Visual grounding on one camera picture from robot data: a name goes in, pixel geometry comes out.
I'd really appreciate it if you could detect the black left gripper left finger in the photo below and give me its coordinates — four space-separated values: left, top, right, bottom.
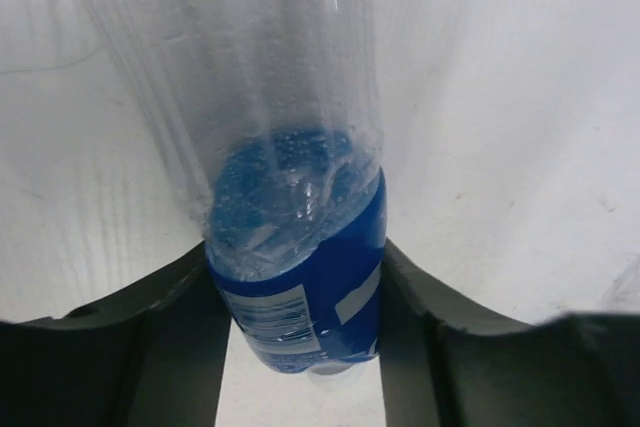
1 245 230 426

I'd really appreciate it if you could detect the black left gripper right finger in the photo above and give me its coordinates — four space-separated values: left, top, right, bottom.
379 244 639 426

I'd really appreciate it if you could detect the blue label plastic bottle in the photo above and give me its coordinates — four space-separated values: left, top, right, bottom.
82 0 386 376

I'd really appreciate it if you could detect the clear plastic bottle left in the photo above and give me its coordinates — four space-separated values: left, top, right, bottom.
603 257 640 315

